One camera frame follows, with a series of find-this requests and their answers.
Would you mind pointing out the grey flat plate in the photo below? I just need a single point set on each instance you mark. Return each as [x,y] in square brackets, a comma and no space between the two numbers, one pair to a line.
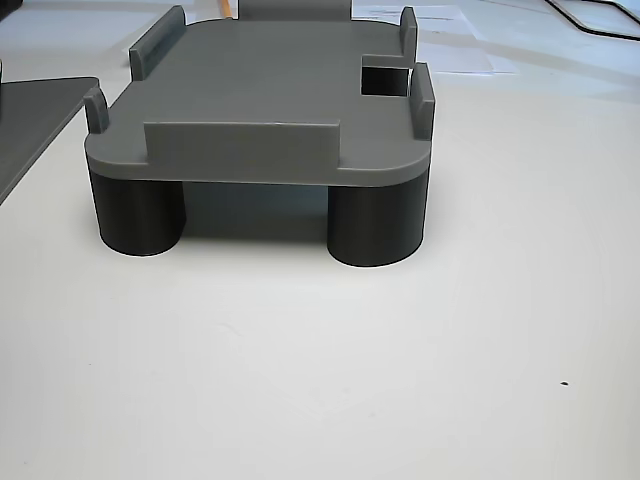
[30,120]

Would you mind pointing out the grey holder with black legs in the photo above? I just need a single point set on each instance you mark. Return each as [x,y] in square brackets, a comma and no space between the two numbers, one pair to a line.
[260,80]

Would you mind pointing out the white printed paper sheet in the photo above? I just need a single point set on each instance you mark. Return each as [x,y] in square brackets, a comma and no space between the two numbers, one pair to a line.
[450,40]

